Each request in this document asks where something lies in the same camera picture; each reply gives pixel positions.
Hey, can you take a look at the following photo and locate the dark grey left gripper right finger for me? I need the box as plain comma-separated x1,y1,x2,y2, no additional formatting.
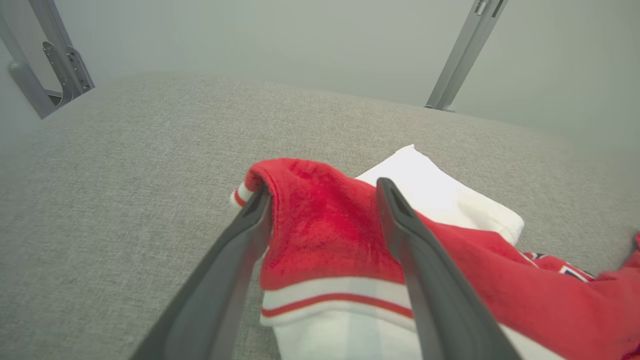
376,177,523,360

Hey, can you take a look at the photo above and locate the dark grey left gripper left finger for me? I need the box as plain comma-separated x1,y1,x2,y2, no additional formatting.
130,182,273,360

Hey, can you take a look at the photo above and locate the red white numbered jersey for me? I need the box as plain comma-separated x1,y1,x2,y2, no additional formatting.
230,144,640,360

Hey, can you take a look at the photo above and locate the grey metal post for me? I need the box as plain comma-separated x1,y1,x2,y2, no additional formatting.
425,0,510,113

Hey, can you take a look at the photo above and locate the grey metal frame with bracket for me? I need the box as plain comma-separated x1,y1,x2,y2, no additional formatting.
0,0,96,120

